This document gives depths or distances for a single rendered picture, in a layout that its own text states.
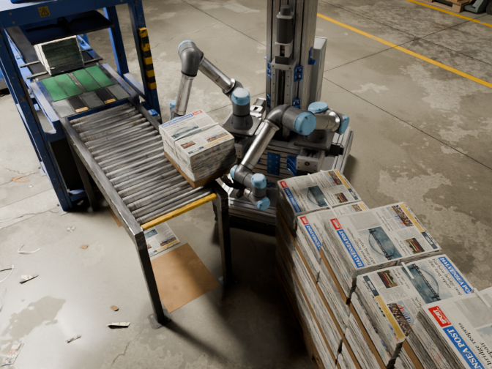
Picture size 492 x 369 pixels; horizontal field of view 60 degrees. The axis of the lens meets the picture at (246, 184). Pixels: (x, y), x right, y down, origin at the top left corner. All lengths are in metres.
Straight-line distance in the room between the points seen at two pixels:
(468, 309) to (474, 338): 0.09
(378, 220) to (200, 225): 1.74
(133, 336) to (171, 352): 0.27
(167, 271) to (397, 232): 1.72
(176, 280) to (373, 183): 1.83
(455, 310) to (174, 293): 1.95
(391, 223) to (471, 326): 0.65
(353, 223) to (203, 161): 0.90
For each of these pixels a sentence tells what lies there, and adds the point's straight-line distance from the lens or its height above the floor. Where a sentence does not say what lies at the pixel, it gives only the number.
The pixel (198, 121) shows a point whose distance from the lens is 2.50.
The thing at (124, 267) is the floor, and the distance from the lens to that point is 3.14.
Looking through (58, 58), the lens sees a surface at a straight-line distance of 3.92.
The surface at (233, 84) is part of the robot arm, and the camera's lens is 2.82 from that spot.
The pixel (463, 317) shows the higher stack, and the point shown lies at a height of 1.29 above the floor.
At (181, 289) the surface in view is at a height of 0.00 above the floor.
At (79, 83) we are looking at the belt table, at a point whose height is 0.80.
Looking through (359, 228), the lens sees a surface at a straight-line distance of 1.82.
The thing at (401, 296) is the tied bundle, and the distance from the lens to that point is 1.65.
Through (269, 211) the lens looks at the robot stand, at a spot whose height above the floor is 0.23.
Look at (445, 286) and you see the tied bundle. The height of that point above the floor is 1.06.
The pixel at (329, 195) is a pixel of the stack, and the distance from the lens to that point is 2.30.
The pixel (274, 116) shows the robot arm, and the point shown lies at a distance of 2.25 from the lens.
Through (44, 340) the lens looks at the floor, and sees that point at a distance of 2.98.
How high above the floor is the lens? 2.35
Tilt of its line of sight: 40 degrees down
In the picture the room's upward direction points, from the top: 1 degrees counter-clockwise
